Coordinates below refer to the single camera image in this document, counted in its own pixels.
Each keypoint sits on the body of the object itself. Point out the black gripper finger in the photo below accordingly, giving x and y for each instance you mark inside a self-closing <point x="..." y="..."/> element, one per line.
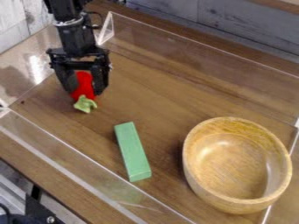
<point x="67" y="77"/>
<point x="99" y="78"/>

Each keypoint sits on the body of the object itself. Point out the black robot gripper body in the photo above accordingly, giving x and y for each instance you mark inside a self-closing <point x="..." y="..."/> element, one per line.
<point x="79" y="52"/>

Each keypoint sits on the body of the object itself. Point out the red felt strawberry toy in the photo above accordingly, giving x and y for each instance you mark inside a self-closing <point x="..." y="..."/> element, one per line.
<point x="83" y="93"/>

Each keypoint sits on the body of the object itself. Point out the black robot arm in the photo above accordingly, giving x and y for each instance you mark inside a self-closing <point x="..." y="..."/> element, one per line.
<point x="67" y="9"/>

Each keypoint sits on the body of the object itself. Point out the clear acrylic tray walls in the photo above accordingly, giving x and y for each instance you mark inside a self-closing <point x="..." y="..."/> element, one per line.
<point x="169" y="83"/>

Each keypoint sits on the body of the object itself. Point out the green rectangular block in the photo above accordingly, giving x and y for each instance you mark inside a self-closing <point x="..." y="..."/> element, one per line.
<point x="132" y="151"/>

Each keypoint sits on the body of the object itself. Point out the wooden bowl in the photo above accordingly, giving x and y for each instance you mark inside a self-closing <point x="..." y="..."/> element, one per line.
<point x="236" y="164"/>

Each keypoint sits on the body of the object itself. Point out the black clamp bracket with screw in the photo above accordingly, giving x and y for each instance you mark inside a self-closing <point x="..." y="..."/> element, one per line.
<point x="38" y="212"/>

